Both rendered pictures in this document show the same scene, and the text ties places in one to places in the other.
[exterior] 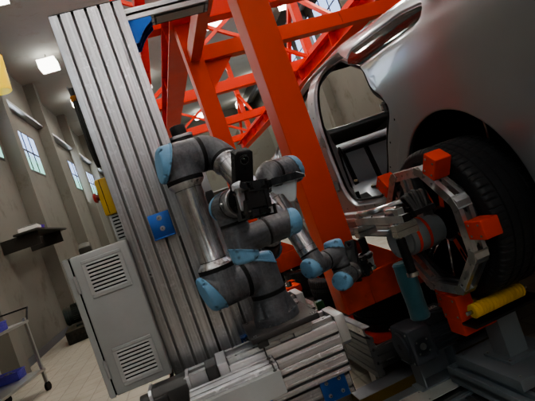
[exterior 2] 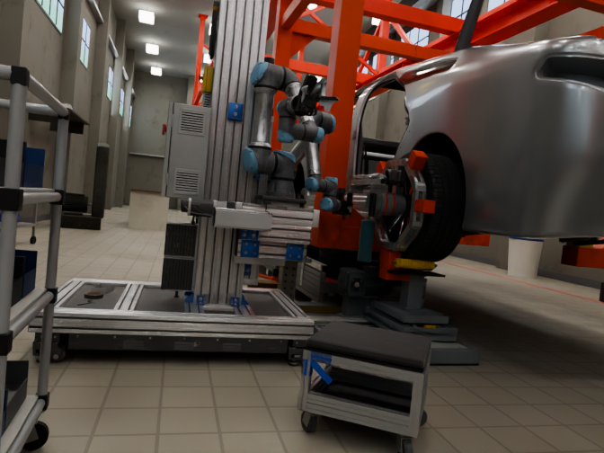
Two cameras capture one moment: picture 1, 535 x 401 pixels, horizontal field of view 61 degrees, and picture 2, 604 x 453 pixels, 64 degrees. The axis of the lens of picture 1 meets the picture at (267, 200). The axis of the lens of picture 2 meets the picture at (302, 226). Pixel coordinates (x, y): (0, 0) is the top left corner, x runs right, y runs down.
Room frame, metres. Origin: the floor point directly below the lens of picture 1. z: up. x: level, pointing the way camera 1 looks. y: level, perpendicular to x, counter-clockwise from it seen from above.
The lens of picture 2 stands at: (-0.98, 0.12, 0.78)
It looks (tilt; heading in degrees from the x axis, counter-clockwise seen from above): 2 degrees down; 357
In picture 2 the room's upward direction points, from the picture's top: 6 degrees clockwise
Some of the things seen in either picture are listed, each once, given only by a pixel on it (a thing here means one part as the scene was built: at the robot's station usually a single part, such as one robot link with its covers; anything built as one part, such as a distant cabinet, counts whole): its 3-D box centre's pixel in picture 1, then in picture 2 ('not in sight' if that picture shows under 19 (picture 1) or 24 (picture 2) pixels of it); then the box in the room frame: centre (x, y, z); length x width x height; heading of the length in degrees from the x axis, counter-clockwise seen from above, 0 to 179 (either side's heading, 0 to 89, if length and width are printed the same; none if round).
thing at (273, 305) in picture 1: (272, 304); (280, 187); (1.48, 0.10, 0.87); 0.15 x 0.15 x 0.10
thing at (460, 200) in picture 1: (430, 229); (395, 204); (1.90, -0.61, 0.85); 0.54 x 0.07 x 0.54; 14
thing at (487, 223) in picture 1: (482, 227); (424, 206); (1.59, -0.69, 0.85); 0.09 x 0.08 x 0.07; 14
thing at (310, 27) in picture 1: (327, 36); (398, 61); (4.53, -1.12, 2.54); 2.58 x 0.12 x 0.42; 104
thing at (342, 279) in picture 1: (344, 277); (328, 204); (1.75, -0.18, 0.81); 0.11 x 0.08 x 0.09; 149
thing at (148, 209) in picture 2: not in sight; (150, 208); (10.06, 2.90, 0.40); 2.33 x 0.75 x 0.80; 12
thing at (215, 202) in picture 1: (227, 207); (288, 108); (1.18, 0.10, 1.21); 0.11 x 0.08 x 0.09; 25
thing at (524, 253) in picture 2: not in sight; (523, 256); (6.69, -4.03, 0.32); 0.54 x 0.52 x 0.64; 101
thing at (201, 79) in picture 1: (224, 152); (273, 112); (4.20, 0.23, 1.75); 0.19 x 0.19 x 2.45; 14
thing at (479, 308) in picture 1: (496, 300); (414, 263); (1.80, -0.73, 0.51); 0.29 x 0.06 x 0.06; 104
